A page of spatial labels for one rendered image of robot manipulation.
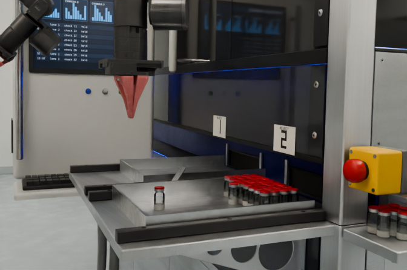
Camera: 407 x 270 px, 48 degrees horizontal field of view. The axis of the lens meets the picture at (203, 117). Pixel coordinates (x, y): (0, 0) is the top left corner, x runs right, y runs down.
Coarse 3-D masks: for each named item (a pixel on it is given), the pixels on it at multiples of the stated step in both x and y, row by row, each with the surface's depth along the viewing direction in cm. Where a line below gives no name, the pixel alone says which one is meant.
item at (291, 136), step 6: (276, 126) 103; (282, 126) 100; (276, 132) 103; (288, 132) 98; (294, 132) 96; (276, 138) 103; (288, 138) 98; (294, 138) 96; (276, 144) 103; (282, 144) 101; (288, 144) 98; (294, 144) 96; (276, 150) 103; (282, 150) 101; (288, 150) 98; (294, 150) 96
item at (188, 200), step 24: (120, 192) 92; (144, 192) 102; (168, 192) 104; (192, 192) 106; (216, 192) 108; (144, 216) 76; (168, 216) 77; (192, 216) 78; (216, 216) 80; (240, 216) 82
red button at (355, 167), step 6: (348, 162) 76; (354, 162) 75; (360, 162) 75; (348, 168) 76; (354, 168) 75; (360, 168) 74; (348, 174) 76; (354, 174) 75; (360, 174) 74; (348, 180) 76; (354, 180) 75; (360, 180) 75
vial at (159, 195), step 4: (156, 192) 91; (160, 192) 91; (156, 196) 91; (160, 196) 91; (164, 196) 91; (156, 200) 91; (160, 200) 91; (164, 200) 92; (156, 204) 91; (160, 204) 91; (164, 204) 92; (156, 208) 91; (160, 208) 91; (164, 208) 92
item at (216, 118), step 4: (216, 116) 133; (220, 116) 130; (216, 120) 133; (224, 120) 128; (216, 124) 133; (224, 124) 128; (216, 128) 133; (220, 128) 130; (224, 128) 128; (216, 132) 133; (220, 132) 130; (224, 132) 128; (220, 136) 130; (224, 136) 128
